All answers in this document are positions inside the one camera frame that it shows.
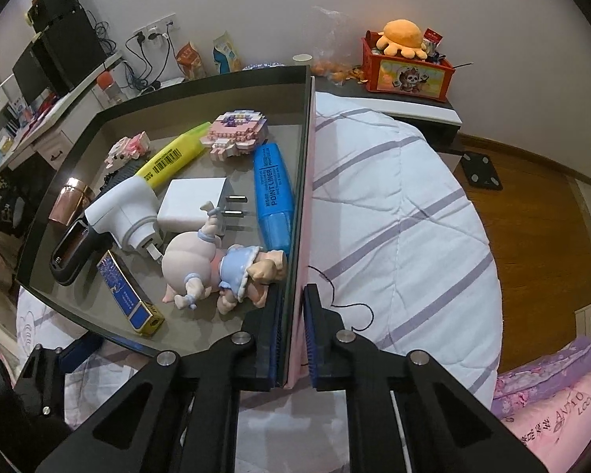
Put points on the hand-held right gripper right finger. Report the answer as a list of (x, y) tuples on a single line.
[(312, 354)]

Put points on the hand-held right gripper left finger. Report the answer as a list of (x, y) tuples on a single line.
[(275, 345)]

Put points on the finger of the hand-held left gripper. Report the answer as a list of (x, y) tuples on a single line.
[(44, 379)]

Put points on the baby doll figure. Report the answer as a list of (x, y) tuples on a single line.
[(192, 261)]

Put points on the blue and gold slim box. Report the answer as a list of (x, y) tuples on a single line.
[(128, 295)]

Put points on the black oval case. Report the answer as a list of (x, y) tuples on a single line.
[(71, 256)]

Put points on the white square charger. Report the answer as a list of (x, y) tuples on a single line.
[(192, 204)]

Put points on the white round plug adapter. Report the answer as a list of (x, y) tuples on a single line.
[(120, 212)]

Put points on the yellow highlighter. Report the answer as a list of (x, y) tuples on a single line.
[(172, 155)]

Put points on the large pink block figure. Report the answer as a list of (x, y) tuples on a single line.
[(234, 133)]

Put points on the grey tray box pink sides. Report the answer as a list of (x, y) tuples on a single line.
[(256, 108)]

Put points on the small pink block figure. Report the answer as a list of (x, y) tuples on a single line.
[(125, 148)]

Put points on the black thread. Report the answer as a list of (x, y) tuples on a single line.
[(369, 313)]

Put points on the blue highlighter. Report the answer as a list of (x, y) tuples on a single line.
[(273, 192)]

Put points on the rose gold cylinder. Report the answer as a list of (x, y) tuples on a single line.
[(71, 202)]

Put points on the white desk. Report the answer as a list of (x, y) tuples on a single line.
[(44, 143)]

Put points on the black bathroom scale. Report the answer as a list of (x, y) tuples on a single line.
[(482, 171)]

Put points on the pink printed pillow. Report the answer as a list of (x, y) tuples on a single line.
[(561, 404)]

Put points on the dark-topped bedside shelf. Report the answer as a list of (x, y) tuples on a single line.
[(423, 111)]

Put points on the wet wipes pack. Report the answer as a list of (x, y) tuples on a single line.
[(263, 65)]

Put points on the white paper cup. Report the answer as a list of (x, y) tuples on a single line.
[(302, 59)]

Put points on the red storage box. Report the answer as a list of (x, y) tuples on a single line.
[(409, 79)]

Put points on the clear plastic bag of oranges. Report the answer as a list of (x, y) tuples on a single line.
[(337, 59)]

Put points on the blue and white bag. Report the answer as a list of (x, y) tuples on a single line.
[(226, 54)]

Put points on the orange snack bag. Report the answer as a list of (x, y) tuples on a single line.
[(189, 61)]

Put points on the clear bottle orange lid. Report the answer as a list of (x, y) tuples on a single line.
[(108, 88)]

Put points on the black monitor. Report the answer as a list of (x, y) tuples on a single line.
[(32, 76)]

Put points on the large black speaker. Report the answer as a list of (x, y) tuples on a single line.
[(69, 54)]

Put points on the orange octopus plush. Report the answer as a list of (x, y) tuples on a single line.
[(401, 37)]

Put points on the red packet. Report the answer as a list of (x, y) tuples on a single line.
[(432, 37)]

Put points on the white wall outlet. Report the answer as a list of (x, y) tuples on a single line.
[(152, 29)]

